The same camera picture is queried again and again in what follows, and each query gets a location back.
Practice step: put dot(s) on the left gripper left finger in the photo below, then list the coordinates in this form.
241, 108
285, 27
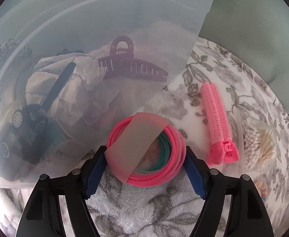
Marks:
42, 213

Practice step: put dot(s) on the black toy car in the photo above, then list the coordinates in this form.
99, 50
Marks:
25, 133

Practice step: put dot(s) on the light blue paper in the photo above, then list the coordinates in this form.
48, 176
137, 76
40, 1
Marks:
85, 97

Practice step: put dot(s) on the black white leopard scrunchie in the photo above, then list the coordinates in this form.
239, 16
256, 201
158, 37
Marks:
18, 65

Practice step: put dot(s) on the dark red hair claw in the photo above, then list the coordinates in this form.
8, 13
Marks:
121, 62

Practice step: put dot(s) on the white blue medicine box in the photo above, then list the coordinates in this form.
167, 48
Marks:
71, 149

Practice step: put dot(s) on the floral fleece blanket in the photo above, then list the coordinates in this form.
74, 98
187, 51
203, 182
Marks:
113, 142

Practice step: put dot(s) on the pink hair roller clip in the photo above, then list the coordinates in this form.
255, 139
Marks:
222, 148

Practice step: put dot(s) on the bag of cotton swabs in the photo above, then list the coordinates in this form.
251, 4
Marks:
259, 145

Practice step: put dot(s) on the clear plastic storage bin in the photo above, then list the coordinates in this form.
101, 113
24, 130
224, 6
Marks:
163, 33

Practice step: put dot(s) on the mint green curtain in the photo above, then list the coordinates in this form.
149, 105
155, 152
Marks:
257, 32

